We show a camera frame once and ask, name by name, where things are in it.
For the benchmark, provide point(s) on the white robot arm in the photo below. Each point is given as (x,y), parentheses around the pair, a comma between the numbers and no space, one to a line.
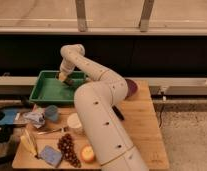
(93,102)

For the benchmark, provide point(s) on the yellow banana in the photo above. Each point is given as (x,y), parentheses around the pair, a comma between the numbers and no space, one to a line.
(28,140)

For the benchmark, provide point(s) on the metal fork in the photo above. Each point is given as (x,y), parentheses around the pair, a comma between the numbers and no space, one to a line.
(63,129)

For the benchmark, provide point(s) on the bunch of dark grapes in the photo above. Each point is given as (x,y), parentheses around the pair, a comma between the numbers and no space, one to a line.
(66,146)

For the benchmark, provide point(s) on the blue sponge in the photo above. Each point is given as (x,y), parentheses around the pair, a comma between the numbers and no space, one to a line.
(51,156)

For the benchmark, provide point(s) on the wooden board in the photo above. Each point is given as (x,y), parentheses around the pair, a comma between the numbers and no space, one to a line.
(140,122)

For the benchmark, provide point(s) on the purple plate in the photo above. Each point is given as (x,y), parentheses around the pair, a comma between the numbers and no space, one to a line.
(132,87)

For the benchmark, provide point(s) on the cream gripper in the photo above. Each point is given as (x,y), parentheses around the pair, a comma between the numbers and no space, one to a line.
(62,77)

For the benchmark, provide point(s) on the yellow orange fruit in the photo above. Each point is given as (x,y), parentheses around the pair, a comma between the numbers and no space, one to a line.
(87,154)

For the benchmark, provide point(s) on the black yellow eraser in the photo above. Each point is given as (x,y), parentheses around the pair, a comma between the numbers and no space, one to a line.
(69,81)

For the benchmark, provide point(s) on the green plastic tray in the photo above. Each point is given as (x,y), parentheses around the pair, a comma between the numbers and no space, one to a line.
(49,90)

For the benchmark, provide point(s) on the blue bag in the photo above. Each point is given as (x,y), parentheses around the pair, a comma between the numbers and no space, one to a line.
(12,116)

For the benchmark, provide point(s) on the blue plastic cup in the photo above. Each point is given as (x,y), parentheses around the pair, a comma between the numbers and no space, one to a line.
(51,113)

